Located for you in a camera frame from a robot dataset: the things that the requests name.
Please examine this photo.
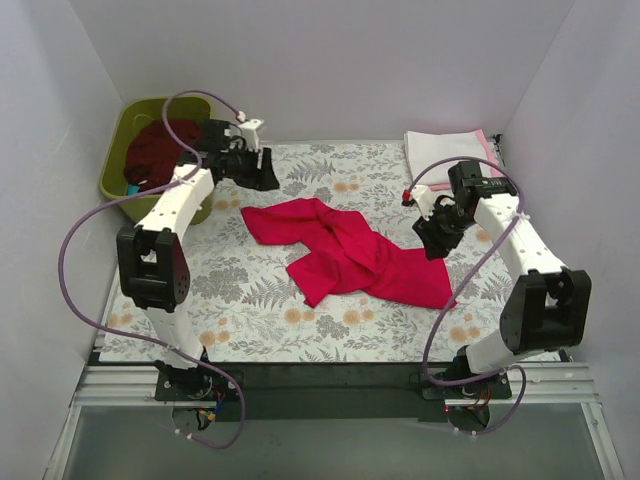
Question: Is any bright red t shirt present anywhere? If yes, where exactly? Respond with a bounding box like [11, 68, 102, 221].
[241, 198, 452, 310]

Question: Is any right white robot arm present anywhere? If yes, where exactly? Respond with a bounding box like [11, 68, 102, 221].
[402, 156, 592, 398]

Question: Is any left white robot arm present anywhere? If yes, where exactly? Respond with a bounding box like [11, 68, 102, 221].
[116, 113, 279, 400]

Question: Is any dark maroon t shirt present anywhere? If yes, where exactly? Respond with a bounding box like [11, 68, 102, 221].
[123, 120, 183, 191]

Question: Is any folded white t shirt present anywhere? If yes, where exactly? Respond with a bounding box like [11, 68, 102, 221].
[403, 128, 494, 189]

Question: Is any olive green plastic bin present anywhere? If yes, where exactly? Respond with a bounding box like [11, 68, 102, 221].
[99, 96, 214, 225]

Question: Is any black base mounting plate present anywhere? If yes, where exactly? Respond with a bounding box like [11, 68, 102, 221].
[154, 361, 512, 427]

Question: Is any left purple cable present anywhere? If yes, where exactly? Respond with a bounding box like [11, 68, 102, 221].
[57, 89, 249, 455]

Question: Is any purple cable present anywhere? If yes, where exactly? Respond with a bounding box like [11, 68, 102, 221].
[57, 89, 249, 455]
[402, 157, 529, 437]

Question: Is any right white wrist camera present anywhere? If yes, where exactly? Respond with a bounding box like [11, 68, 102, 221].
[401, 185, 437, 219]

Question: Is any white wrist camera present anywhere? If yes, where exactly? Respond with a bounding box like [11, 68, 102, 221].
[236, 110, 265, 151]
[401, 185, 437, 219]

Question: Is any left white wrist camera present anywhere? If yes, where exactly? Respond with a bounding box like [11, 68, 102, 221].
[236, 110, 265, 151]

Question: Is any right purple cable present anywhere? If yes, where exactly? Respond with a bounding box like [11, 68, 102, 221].
[402, 157, 529, 437]

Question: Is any aluminium frame rail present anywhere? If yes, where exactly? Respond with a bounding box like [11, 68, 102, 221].
[72, 362, 174, 406]

